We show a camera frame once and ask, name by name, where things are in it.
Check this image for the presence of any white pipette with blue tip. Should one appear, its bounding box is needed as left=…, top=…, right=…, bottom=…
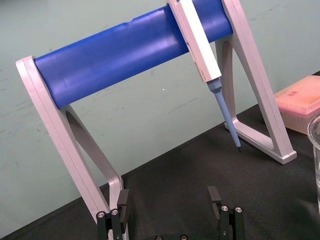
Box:
left=174, top=0, right=243, bottom=153

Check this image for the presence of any clear glass beaker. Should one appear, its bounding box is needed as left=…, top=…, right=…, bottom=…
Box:
left=307, top=113, right=320, bottom=240

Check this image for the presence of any black table cloth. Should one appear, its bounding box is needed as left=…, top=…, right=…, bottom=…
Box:
left=0, top=101, right=320, bottom=240

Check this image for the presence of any pink pipette tip box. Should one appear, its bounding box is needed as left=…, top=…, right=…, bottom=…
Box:
left=274, top=74, right=320, bottom=136

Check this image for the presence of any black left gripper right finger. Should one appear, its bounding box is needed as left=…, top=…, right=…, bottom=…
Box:
left=207, top=186, right=244, bottom=240

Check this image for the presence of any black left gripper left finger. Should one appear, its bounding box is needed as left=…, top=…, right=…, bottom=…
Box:
left=96, top=189, right=130, bottom=240

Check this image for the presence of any grey and blue pipette stand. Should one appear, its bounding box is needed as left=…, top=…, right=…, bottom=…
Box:
left=15, top=0, right=298, bottom=240

